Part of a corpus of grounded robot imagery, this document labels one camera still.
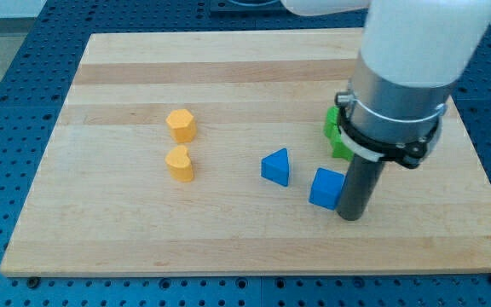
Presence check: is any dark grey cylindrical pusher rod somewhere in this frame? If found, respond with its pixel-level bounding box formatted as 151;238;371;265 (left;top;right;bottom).
336;154;385;221

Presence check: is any black clamp ring mount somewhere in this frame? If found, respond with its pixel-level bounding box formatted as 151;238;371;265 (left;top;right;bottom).
335;91;447;169

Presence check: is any blue cube block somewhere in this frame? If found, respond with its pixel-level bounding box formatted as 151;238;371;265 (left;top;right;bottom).
309;168;345;211

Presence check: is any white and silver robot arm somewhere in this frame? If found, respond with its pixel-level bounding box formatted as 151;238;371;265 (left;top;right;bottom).
281;0;491;221

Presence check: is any yellow heart block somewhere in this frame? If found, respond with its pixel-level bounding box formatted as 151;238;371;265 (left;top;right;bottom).
165;145;194;182

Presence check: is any green star block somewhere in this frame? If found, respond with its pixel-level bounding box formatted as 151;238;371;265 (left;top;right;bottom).
323;107;354;161

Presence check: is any blue triangular block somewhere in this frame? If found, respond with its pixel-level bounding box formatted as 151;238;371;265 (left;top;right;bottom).
261;148;290;187

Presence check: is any yellow hexagon block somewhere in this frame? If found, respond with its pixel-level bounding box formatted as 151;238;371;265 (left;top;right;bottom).
165;109;197;143

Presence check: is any wooden work board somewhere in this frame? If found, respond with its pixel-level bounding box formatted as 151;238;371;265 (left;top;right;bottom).
0;28;491;277

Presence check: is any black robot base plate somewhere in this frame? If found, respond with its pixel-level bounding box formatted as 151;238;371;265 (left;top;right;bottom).
209;0;287;16

